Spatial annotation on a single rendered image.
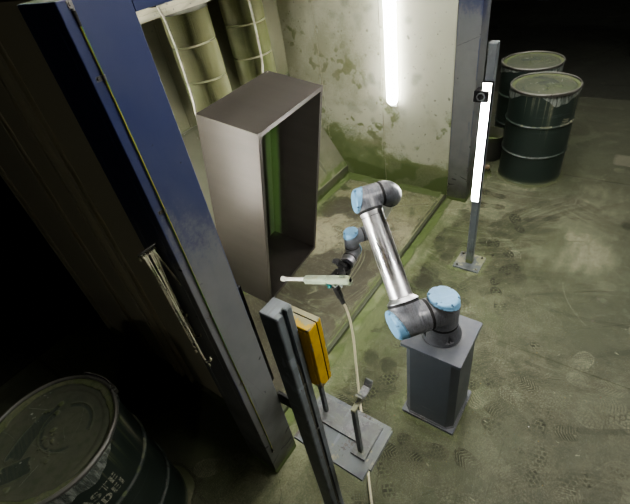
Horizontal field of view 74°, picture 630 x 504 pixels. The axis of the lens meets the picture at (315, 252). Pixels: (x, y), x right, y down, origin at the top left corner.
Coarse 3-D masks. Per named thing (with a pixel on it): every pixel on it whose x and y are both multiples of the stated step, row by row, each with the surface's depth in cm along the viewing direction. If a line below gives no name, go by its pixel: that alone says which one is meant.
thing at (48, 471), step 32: (64, 384) 191; (96, 384) 188; (32, 416) 180; (64, 416) 178; (96, 416) 176; (0, 448) 171; (32, 448) 168; (64, 448) 167; (96, 448) 164; (0, 480) 160; (32, 480) 158; (64, 480) 156
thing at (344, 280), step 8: (288, 280) 256; (296, 280) 253; (304, 280) 248; (312, 280) 244; (320, 280) 241; (328, 280) 238; (336, 280) 235; (344, 280) 233; (352, 280) 236; (336, 288) 242; (336, 296) 247
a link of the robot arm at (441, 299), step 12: (432, 288) 196; (444, 288) 196; (432, 300) 190; (444, 300) 190; (456, 300) 189; (432, 312) 189; (444, 312) 189; (456, 312) 191; (444, 324) 193; (456, 324) 197
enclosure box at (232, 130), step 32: (224, 96) 207; (256, 96) 209; (288, 96) 210; (320, 96) 223; (224, 128) 191; (256, 128) 186; (288, 128) 249; (320, 128) 238; (224, 160) 204; (256, 160) 193; (288, 160) 265; (224, 192) 220; (256, 192) 207; (288, 192) 283; (224, 224) 238; (256, 224) 223; (288, 224) 304; (256, 256) 242; (288, 256) 298; (256, 288) 264
